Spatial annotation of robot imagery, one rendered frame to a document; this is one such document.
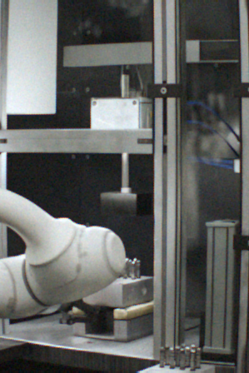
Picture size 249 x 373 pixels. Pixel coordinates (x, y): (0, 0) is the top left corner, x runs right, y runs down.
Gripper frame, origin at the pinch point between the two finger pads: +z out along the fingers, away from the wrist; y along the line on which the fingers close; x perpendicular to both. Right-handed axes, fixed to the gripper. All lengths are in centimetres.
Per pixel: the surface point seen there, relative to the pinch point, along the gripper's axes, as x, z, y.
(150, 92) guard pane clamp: -17.9, -18.0, 37.5
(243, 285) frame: -37.0, -13.4, 3.8
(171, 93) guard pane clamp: -22.4, -17.9, 37.2
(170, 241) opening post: -22.0, -14.4, 10.9
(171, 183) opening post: -22.2, -15.7, 21.2
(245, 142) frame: -36.8, -16.5, 28.7
